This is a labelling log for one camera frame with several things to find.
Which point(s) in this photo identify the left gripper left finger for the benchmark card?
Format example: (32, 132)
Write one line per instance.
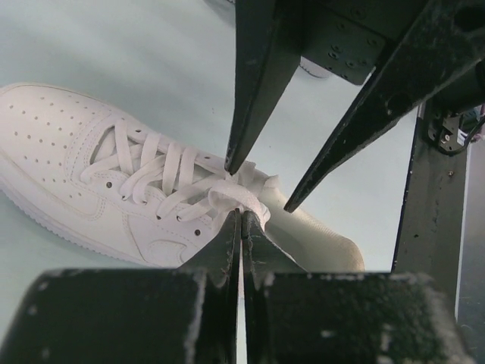
(127, 315)

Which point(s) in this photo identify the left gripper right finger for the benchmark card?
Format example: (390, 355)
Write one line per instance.
(295, 316)

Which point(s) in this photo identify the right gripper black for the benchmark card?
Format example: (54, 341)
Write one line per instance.
(417, 49)

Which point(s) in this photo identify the white sneaker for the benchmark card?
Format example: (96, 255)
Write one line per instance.
(226, 11)
(97, 177)

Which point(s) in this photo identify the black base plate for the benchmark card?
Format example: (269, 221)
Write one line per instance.
(430, 233)

